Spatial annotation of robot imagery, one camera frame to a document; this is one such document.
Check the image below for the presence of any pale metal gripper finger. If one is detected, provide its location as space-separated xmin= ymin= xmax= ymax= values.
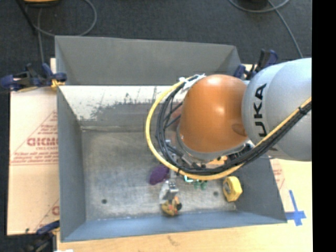
xmin=168 ymin=180 xmax=181 ymax=203
xmin=159 ymin=181 xmax=171 ymax=202

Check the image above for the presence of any yellow and orange toy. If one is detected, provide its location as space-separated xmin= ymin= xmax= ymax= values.
xmin=160 ymin=196 xmax=183 ymax=217

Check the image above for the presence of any purple toy fruit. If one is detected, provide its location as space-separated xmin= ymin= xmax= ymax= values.
xmin=148 ymin=164 xmax=170 ymax=186

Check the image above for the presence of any grey metal bin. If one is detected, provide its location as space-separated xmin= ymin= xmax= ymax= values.
xmin=54 ymin=35 xmax=287 ymax=243

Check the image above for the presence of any brown cardboard board red print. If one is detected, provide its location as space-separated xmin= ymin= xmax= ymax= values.
xmin=6 ymin=83 xmax=286 ymax=236

